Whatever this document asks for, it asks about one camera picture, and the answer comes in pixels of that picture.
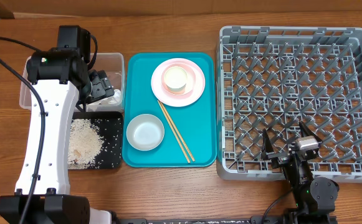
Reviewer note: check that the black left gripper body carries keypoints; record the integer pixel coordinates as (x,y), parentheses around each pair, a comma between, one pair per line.
(101,87)

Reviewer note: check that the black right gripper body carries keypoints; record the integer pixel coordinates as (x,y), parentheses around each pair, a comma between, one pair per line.
(282,158)

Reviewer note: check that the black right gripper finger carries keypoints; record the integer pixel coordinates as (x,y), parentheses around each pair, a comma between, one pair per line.
(305,131)
(267,150)

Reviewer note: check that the white napkin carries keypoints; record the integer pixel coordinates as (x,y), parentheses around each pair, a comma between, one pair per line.
(112,100)

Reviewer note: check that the rice pile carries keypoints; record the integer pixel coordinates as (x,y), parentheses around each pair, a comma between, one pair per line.
(85,144)

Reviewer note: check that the grey bowl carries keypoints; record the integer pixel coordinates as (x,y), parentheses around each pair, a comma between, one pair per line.
(145,132)

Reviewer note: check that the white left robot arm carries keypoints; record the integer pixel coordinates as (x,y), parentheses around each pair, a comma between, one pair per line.
(56,79)

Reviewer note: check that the clear plastic waste bin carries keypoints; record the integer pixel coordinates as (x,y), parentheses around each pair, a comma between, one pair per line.
(114,67)

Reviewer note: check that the grey dishwasher rack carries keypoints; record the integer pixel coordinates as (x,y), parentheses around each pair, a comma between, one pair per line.
(272,78)

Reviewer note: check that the black tray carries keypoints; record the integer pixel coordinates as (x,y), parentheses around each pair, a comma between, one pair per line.
(111,130)

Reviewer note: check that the pink plate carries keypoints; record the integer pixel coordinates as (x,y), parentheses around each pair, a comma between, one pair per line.
(177,100)

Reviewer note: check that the pale green cup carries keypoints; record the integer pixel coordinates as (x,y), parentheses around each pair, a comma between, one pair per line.
(175,80)

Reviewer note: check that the teal serving tray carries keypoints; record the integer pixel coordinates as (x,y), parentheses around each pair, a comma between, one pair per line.
(195,122)

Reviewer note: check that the wooden chopstick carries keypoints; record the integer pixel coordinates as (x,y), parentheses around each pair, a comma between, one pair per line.
(189,153)
(172,127)

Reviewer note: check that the small pink saucer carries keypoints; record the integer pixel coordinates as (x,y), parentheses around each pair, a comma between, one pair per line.
(190,73)

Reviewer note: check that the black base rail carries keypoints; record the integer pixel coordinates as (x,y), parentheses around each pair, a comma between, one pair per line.
(252,220)

